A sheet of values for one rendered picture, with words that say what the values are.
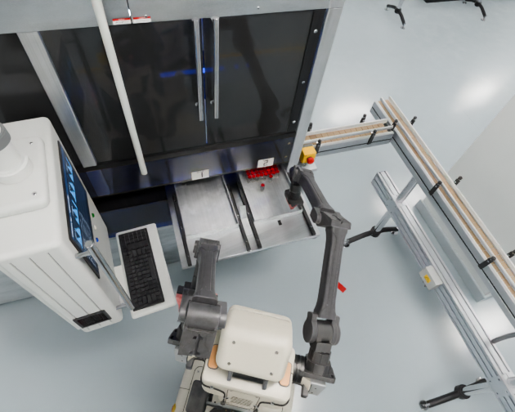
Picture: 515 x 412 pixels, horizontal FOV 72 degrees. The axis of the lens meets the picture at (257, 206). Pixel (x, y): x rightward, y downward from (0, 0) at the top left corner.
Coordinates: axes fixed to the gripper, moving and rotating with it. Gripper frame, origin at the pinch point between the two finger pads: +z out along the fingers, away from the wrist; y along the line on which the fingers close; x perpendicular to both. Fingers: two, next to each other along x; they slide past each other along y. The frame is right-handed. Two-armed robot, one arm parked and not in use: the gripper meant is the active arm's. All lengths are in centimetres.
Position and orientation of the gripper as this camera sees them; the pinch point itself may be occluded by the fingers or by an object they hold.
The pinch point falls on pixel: (292, 208)
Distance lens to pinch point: 181.1
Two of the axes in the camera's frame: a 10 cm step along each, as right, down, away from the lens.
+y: -2.9, -7.5, 5.9
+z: -0.5, 6.3, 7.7
